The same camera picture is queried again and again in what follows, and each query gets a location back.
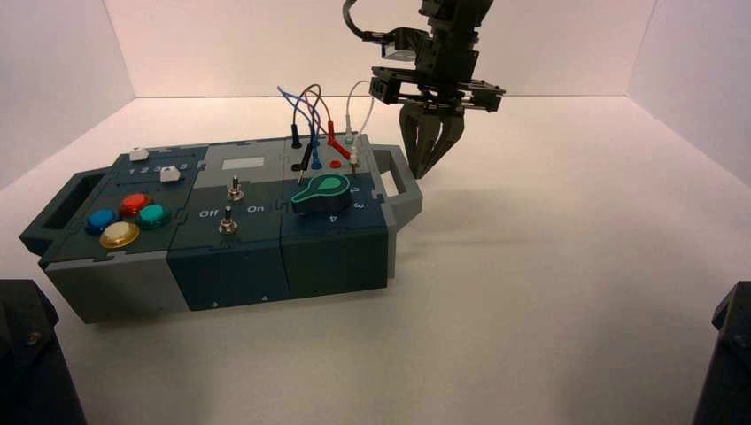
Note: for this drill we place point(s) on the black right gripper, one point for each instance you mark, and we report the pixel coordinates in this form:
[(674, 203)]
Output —
[(449, 58)]

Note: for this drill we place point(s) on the dark modular task box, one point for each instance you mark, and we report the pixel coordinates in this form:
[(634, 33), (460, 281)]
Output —
[(234, 275)]

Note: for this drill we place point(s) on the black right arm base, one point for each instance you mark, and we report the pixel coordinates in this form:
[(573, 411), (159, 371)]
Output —
[(730, 363)]

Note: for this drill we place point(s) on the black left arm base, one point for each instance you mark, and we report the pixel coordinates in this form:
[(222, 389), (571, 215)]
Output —
[(29, 363)]

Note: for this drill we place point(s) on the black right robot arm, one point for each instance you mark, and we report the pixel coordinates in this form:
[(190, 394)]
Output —
[(455, 14)]

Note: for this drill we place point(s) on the red banana socket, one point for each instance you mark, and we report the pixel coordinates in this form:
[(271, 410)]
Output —
[(335, 165)]

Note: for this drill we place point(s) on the green black rotary knob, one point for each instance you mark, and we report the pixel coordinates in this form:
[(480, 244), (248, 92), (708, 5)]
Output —
[(322, 196)]

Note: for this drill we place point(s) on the grey display window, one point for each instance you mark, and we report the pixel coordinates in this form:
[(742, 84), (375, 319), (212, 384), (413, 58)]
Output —
[(242, 164)]

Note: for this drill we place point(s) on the small white slider cap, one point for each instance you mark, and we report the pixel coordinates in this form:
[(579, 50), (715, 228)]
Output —
[(169, 175), (138, 155)]

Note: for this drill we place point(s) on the teal round push button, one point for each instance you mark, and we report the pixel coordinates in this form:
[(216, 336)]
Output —
[(154, 216)]

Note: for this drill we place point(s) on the red round push button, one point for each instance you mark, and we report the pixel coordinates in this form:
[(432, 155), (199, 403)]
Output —
[(135, 204)]

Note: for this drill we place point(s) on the yellow round push button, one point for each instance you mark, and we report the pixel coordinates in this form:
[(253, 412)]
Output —
[(119, 235)]

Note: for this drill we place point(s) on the blue round push button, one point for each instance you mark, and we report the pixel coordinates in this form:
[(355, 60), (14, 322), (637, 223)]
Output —
[(102, 221)]

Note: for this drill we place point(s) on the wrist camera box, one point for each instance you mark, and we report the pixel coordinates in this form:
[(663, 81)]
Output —
[(399, 47)]

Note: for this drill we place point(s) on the metal toggle switch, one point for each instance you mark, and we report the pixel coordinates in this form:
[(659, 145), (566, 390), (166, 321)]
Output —
[(228, 223), (235, 189)]

